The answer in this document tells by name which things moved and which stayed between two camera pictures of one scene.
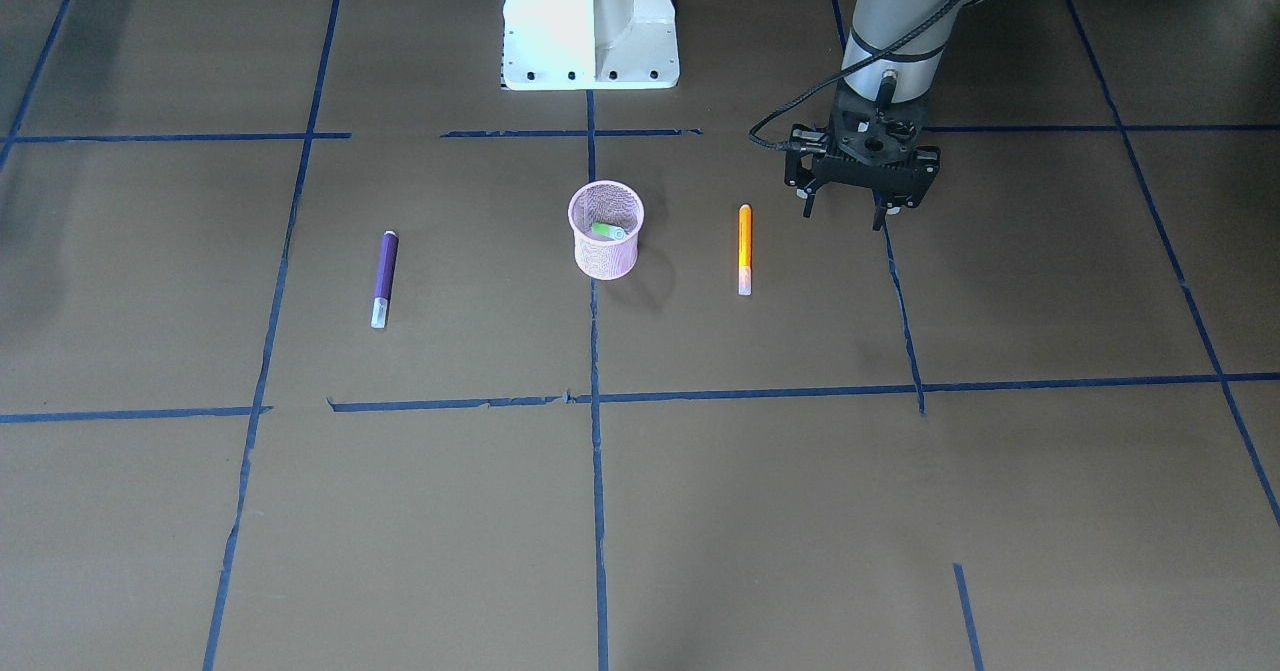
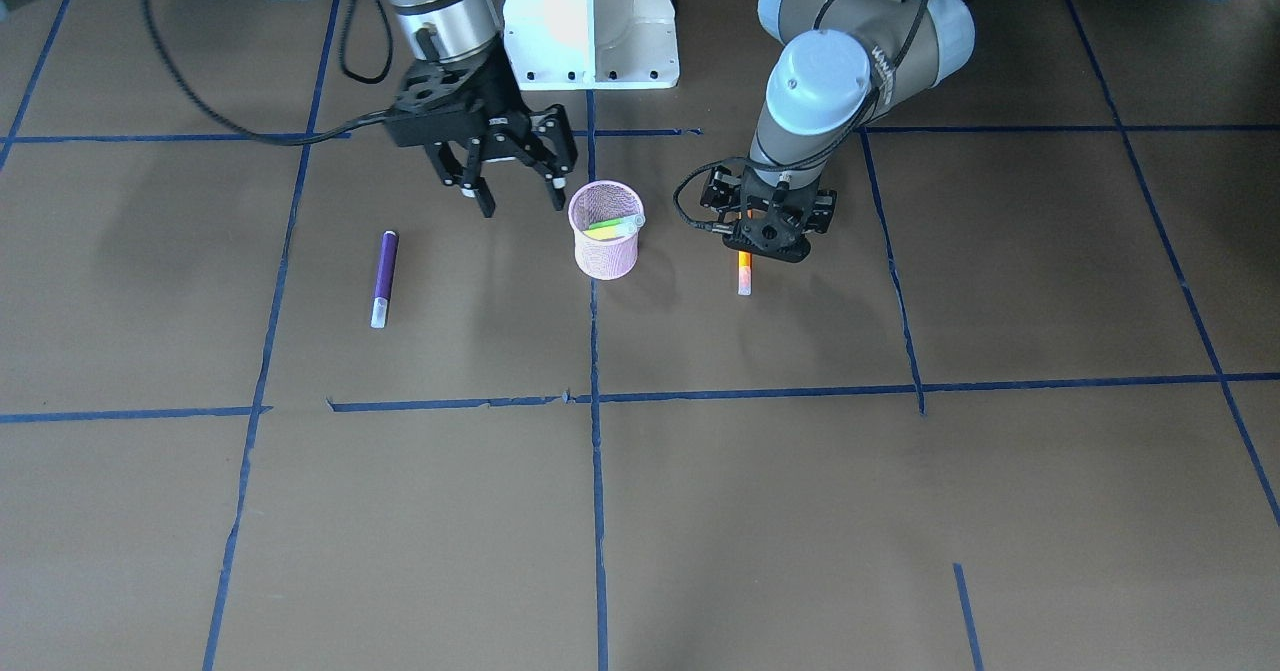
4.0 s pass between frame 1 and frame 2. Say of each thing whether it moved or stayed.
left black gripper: moved
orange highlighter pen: stayed
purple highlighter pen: stayed
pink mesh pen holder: stayed
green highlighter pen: moved
